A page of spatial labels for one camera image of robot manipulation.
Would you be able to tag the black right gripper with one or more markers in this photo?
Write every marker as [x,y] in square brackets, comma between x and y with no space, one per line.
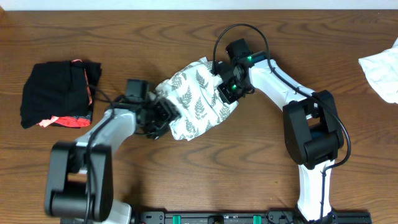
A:
[224,88]

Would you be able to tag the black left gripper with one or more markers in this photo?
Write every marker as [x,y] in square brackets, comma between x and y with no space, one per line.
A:
[166,113]

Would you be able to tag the white fern print garment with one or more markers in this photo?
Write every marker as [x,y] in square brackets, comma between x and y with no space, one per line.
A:
[193,91]

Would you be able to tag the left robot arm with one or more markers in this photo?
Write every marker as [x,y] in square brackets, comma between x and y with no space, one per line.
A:
[80,177]

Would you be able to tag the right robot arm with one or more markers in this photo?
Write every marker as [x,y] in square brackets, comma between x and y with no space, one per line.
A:
[312,133]

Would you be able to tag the folded black and coral garment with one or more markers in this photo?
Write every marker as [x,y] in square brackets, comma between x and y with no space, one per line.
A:
[60,94]

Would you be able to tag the plain white cloth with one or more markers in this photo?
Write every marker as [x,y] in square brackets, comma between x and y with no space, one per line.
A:
[380,71]

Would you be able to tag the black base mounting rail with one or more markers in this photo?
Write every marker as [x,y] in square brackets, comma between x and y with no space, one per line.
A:
[269,217]

